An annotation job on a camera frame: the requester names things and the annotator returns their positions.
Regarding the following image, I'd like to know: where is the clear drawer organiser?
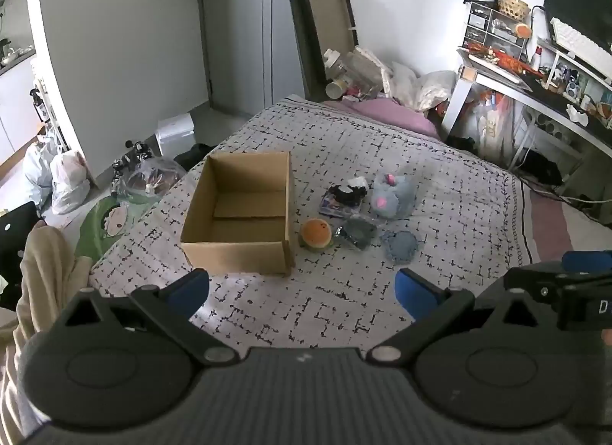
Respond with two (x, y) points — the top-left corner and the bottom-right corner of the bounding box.
(463, 0), (527, 52)

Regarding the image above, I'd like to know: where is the green cartoon cushion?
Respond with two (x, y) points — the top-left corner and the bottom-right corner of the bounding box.
(74, 196), (160, 274)

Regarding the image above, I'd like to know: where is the beige cloth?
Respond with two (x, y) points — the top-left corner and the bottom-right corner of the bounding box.
(13, 222), (94, 347)

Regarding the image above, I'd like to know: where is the woven basket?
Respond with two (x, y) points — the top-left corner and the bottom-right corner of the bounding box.
(498, 0), (531, 20)

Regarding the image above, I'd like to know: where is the white floor box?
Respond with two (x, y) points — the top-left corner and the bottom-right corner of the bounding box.
(155, 112), (197, 157)

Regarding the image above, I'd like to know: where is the black case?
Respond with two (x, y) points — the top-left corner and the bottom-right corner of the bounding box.
(0, 202), (43, 284)

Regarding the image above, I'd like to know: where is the grey door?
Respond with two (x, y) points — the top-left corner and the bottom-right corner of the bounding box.
(197, 0), (330, 116)

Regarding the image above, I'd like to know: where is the clear patterned plastic bag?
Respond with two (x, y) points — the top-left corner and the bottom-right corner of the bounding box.
(353, 46), (394, 98)

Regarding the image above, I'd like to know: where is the grey plush toy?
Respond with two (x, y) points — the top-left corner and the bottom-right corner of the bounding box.
(370, 172), (416, 220)

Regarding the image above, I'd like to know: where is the white cabinet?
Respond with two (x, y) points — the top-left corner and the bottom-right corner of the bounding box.
(0, 0), (39, 178)

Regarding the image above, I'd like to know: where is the burger plush toy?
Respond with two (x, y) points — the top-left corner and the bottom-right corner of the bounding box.
(299, 218), (334, 251)

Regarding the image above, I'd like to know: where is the blue tissue packet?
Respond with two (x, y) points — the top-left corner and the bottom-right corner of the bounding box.
(319, 189), (364, 217)

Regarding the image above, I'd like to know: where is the brown cardboard box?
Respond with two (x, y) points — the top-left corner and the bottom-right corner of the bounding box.
(180, 151), (295, 277)

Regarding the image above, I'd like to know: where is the round blue denim cloth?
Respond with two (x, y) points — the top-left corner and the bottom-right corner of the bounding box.
(380, 230), (420, 263)

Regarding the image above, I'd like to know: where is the white floral plastic bag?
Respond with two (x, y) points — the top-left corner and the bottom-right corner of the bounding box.
(415, 70), (460, 112)

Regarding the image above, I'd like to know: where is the pinkish white plastic bag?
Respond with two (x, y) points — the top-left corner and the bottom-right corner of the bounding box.
(50, 149), (94, 215)

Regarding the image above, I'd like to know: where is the black monitor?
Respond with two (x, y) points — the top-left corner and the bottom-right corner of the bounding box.
(544, 0), (612, 56)

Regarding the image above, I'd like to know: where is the grey plastic bag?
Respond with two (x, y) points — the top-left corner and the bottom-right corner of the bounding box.
(335, 215), (378, 251)

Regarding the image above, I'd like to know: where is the white bag under desk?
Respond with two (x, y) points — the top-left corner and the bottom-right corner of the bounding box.
(471, 95), (518, 160)

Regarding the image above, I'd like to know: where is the black lace cloth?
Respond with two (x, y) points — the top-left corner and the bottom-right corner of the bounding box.
(332, 183), (368, 205)

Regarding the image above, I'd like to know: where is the white crumpled plastic bag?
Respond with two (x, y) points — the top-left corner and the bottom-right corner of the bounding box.
(388, 62), (422, 107)

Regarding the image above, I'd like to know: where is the clear bag with dark contents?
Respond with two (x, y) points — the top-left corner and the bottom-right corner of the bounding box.
(116, 156), (187, 205)

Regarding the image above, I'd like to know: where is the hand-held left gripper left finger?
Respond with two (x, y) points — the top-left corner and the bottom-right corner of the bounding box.
(61, 269), (242, 365)

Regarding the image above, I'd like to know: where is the pale blue plastic bag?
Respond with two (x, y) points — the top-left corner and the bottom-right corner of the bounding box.
(23, 136), (60, 203)

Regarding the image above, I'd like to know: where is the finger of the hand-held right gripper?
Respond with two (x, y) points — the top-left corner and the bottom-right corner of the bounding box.
(504, 264), (575, 305)
(562, 250), (612, 275)

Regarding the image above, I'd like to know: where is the white keyboard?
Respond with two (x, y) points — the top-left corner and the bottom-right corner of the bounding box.
(550, 17), (612, 81)

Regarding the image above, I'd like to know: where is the pink pillow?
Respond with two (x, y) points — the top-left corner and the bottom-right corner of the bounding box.
(322, 97), (581, 269)

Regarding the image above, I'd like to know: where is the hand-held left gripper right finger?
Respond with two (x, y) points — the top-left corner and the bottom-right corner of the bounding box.
(366, 269), (540, 364)

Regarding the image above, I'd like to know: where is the white desk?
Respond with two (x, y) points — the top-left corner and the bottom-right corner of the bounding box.
(441, 46), (612, 199)

